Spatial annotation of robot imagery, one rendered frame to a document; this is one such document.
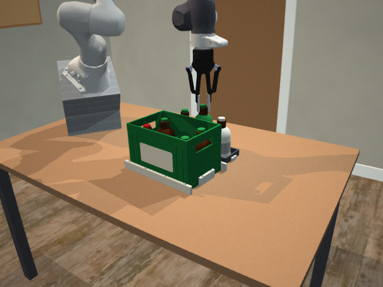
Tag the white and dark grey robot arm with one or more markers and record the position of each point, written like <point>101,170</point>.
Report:
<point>86,22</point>

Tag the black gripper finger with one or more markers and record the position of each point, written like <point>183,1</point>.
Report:
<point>198,79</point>
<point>208,83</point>

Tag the green bottle crate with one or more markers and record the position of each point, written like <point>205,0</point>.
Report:
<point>172,156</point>

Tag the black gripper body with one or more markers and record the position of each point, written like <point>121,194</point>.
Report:
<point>203,58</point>

